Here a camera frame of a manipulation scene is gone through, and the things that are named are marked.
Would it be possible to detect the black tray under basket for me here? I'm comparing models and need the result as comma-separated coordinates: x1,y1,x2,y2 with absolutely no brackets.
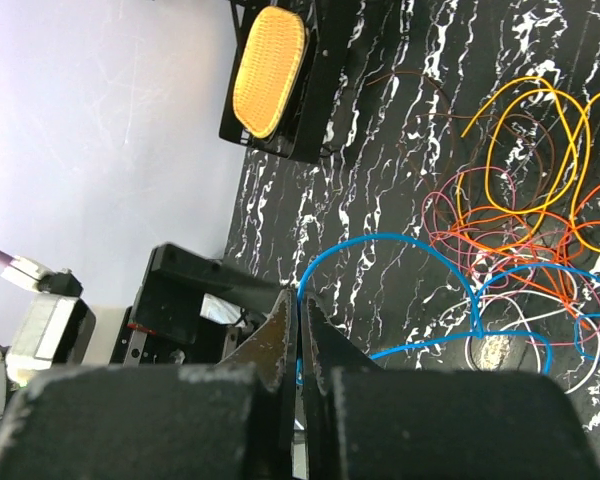
218,0,416,165

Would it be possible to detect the pink cable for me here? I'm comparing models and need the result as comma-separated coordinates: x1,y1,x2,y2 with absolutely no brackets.
422,167,600,349

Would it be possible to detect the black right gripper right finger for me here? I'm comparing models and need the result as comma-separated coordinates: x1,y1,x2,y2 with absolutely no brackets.
300,295,600,479

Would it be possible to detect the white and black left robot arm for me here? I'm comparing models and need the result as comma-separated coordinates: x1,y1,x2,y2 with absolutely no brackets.
0,243,280,422

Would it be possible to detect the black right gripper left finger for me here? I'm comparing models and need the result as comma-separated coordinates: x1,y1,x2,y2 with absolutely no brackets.
0,290,296,479

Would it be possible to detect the orange woven basket tray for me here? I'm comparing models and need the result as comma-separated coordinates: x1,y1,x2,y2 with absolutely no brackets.
232,6,308,139

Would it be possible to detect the orange cable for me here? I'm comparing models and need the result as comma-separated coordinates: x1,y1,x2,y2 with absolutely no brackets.
447,174,600,331

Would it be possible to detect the white cable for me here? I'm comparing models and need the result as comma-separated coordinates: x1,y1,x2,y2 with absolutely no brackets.
404,289,600,396

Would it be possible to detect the black marbled mat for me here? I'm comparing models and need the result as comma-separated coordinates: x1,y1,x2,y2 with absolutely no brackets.
224,1,600,352

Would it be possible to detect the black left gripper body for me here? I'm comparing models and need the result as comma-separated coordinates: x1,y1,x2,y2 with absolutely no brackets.
110,243,281,365

